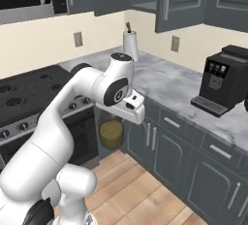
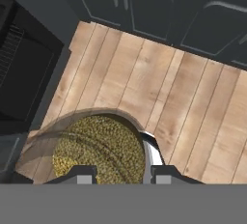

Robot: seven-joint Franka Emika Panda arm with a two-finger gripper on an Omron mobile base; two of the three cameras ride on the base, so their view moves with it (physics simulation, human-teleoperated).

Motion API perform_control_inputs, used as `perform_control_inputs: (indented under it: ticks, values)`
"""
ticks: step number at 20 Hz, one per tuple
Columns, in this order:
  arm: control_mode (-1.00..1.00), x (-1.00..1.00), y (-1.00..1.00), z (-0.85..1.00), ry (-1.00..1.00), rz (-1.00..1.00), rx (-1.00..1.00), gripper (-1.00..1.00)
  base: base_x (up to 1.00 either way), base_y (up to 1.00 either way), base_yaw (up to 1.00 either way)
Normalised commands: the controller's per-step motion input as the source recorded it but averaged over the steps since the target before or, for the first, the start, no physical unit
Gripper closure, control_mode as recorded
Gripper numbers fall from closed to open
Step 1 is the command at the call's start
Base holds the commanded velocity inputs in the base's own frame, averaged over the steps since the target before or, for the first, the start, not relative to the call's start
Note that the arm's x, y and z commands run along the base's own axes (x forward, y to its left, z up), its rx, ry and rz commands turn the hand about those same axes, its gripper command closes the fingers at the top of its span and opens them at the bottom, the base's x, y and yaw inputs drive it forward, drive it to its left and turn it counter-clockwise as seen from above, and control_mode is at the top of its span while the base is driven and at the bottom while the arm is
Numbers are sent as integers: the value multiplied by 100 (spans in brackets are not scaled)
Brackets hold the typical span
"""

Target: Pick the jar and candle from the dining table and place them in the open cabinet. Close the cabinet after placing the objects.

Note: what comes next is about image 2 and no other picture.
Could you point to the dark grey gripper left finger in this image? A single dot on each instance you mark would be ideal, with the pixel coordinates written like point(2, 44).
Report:
point(84, 172)

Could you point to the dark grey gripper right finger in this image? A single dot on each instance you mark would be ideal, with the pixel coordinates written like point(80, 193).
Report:
point(164, 172)

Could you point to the dark grey open cabinet door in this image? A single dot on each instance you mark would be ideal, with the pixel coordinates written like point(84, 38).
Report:
point(9, 152)

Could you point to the dark grey cabinet run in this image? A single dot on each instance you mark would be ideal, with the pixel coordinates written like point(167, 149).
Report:
point(180, 12)

